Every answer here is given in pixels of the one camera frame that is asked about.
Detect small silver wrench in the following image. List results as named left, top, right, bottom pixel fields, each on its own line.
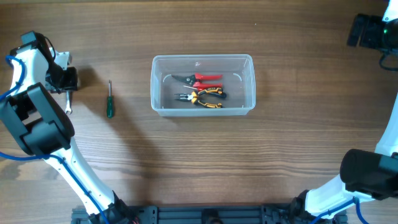
left=65, top=91, right=72, bottom=114

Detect green handled screwdriver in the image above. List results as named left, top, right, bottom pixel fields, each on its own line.
left=106, top=80, right=114, bottom=118

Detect red handled cutting pliers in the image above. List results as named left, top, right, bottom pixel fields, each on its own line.
left=171, top=73, right=223, bottom=90

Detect orange black pliers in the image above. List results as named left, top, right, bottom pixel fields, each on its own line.
left=175, top=87, right=227, bottom=108

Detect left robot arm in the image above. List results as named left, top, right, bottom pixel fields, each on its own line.
left=1, top=31, right=139, bottom=223

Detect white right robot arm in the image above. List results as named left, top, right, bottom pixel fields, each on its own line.
left=287, top=14, right=397, bottom=223

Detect clear plastic container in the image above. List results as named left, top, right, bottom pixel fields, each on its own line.
left=150, top=54, right=256, bottom=116

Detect blue left camera cable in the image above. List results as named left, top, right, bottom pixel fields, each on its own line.
left=0, top=55, right=109, bottom=224

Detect blue camera cable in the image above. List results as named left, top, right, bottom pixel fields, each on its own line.
left=309, top=195, right=371, bottom=224
left=0, top=55, right=109, bottom=224

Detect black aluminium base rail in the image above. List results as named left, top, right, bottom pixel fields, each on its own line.
left=70, top=203, right=348, bottom=224

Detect blue right camera cable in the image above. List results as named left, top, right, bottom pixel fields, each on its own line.
left=309, top=195, right=371, bottom=224

